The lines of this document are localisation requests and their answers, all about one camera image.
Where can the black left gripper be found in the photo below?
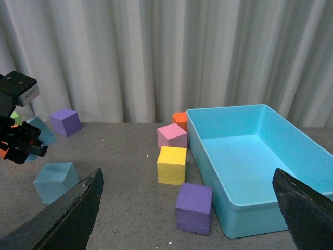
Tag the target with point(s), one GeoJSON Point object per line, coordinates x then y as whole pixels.
{"type": "Point", "coordinates": [18, 141]}

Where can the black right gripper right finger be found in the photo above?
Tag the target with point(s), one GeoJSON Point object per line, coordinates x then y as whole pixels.
{"type": "Point", "coordinates": [307, 213]}

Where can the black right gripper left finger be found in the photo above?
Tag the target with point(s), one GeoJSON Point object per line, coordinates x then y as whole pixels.
{"type": "Point", "coordinates": [67, 223]}

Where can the light blue dented foam block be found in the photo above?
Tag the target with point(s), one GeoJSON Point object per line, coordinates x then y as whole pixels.
{"type": "Point", "coordinates": [47, 136]}

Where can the light blue smooth foam block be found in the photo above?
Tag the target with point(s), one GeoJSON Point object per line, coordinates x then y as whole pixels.
{"type": "Point", "coordinates": [54, 180]}

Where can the green foam block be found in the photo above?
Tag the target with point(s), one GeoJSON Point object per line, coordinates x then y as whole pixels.
{"type": "Point", "coordinates": [16, 118]}

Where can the purple foam block at back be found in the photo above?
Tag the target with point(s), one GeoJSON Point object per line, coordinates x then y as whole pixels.
{"type": "Point", "coordinates": [66, 122]}

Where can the purple foam block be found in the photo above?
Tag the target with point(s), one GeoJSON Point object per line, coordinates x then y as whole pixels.
{"type": "Point", "coordinates": [193, 209]}
{"type": "Point", "coordinates": [66, 122]}

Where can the light blue plastic bin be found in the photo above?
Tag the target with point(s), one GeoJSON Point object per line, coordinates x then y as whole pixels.
{"type": "Point", "coordinates": [237, 150]}

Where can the purple foam block in front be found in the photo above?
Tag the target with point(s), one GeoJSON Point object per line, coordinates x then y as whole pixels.
{"type": "Point", "coordinates": [193, 209]}

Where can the yellow foam block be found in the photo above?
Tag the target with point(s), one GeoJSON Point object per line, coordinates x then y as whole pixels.
{"type": "Point", "coordinates": [171, 165]}

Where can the grey curtain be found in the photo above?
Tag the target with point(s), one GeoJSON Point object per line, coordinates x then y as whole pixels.
{"type": "Point", "coordinates": [143, 61]}

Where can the pink foam block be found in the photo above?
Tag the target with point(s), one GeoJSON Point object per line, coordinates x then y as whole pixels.
{"type": "Point", "coordinates": [171, 135]}

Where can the orange foam block near bin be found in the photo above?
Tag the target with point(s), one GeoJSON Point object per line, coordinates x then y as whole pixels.
{"type": "Point", "coordinates": [180, 118]}

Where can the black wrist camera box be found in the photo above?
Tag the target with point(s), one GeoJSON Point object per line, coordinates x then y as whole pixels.
{"type": "Point", "coordinates": [17, 89]}

